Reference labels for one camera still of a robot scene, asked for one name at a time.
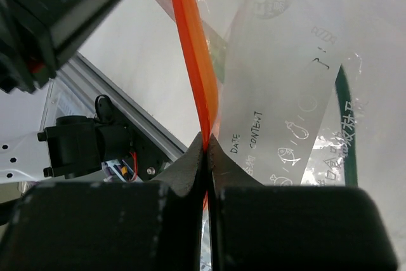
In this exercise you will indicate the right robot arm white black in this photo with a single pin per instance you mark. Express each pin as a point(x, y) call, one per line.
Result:
point(69, 149)

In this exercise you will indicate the aluminium rail frame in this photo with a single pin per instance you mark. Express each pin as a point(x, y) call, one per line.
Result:
point(82, 90)

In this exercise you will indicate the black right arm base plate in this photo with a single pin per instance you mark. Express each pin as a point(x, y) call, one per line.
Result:
point(146, 158)

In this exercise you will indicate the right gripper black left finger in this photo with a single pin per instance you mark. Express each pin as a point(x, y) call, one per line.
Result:
point(154, 225)

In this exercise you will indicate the clear zip bag orange zipper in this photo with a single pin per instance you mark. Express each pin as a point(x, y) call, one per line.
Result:
point(276, 113)

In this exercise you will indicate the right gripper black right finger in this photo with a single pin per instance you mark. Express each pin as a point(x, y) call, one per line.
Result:
point(258, 227)

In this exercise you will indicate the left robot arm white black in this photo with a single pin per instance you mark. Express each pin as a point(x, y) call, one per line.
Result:
point(39, 36)

